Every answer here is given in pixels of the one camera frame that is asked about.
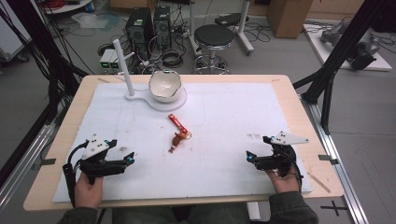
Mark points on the person's legs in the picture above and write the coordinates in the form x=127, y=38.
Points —
x=180, y=214

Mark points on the white foam mat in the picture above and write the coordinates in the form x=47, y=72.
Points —
x=218, y=149

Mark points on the white stand with peg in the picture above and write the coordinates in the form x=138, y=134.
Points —
x=124, y=68

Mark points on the black table bracket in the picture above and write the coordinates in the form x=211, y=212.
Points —
x=327, y=159
x=45, y=163

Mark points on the person's right hand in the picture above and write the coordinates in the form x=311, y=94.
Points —
x=283, y=183

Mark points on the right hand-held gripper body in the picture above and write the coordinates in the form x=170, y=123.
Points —
x=280, y=158

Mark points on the white board with equipment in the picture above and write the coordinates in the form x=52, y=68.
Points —
x=351, y=46

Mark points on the small black computer tower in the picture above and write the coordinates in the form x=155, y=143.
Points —
x=162, y=26

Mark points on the cardboard box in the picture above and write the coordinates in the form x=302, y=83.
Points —
x=289, y=17

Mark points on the white table legs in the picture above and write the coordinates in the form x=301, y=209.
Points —
x=243, y=28

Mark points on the clear plastic bag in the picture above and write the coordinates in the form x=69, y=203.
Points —
x=88, y=20

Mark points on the black round stool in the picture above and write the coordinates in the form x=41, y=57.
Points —
x=214, y=37

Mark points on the wooden table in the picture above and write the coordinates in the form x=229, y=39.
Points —
x=314, y=130

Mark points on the thin wooden stick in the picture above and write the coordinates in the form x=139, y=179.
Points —
x=319, y=182

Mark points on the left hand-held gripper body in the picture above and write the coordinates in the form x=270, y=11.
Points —
x=95, y=147

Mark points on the aluminium rail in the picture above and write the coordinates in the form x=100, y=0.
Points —
x=339, y=168
x=21, y=161

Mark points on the person's left hand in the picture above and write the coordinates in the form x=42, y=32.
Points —
x=88, y=193

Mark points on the white eggshell bowl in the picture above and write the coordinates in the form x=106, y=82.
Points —
x=164, y=85

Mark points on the black flat case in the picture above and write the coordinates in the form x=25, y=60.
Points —
x=230, y=19

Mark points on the large black computer tower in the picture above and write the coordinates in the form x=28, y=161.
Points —
x=138, y=28

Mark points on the white power supply box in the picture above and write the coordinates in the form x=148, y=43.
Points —
x=114, y=62
x=106, y=60

